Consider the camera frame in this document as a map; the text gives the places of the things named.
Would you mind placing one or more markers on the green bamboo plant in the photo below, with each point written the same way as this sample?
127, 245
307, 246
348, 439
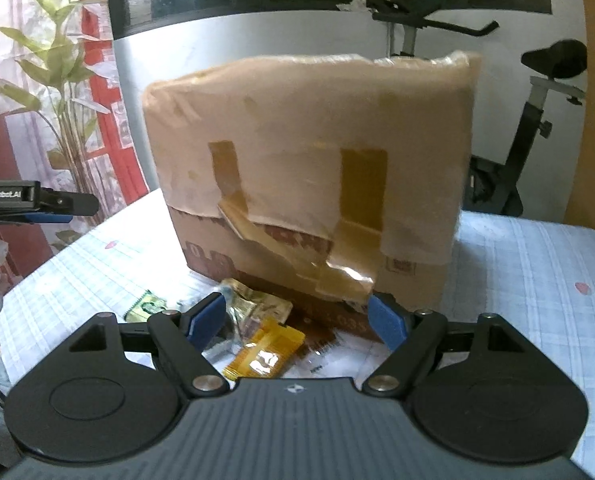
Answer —
46, 77

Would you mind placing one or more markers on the yellow candy pack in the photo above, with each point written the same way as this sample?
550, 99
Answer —
267, 352

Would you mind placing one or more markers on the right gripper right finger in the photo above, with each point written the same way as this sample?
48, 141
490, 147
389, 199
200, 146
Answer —
411, 337

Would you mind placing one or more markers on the red white curtain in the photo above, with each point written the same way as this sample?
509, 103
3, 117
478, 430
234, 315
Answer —
28, 245

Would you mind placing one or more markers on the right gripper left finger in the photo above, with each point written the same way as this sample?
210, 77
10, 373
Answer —
179, 340

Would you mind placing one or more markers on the cardboard box with plastic liner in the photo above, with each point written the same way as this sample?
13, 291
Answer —
319, 179

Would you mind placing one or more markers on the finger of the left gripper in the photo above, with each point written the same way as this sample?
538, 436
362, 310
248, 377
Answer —
44, 218
68, 203

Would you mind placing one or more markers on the gold snack pack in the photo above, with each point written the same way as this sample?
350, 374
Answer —
247, 308

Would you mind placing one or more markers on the green wafer pack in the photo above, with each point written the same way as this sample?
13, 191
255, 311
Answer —
147, 305

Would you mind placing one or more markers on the plaid tablecloth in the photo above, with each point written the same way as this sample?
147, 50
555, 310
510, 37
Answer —
540, 276

